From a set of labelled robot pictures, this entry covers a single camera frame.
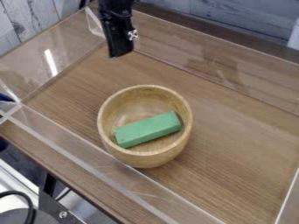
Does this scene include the green rectangular block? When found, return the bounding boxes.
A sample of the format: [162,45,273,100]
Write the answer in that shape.
[114,111,183,148]

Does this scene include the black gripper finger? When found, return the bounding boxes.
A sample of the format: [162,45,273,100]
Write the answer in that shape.
[100,13,136,58]

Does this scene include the clear acrylic tray walls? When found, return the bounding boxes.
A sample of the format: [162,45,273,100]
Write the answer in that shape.
[0,8,299,224]

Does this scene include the black table leg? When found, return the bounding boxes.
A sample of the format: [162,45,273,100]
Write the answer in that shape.
[43,174,58,197]

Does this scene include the grey metal bracket with screw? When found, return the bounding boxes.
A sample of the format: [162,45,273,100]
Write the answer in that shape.
[39,191,87,224]

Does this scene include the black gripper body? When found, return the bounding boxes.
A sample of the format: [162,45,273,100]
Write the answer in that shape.
[98,0,135,19]

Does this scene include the brown wooden bowl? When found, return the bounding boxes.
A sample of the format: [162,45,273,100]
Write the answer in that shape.
[98,85,192,168]

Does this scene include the blue object at left edge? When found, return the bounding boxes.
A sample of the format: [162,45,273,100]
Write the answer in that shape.
[0,93,15,102]

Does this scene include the black cable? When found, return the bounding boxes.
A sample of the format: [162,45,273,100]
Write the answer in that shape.
[0,190,38,224]

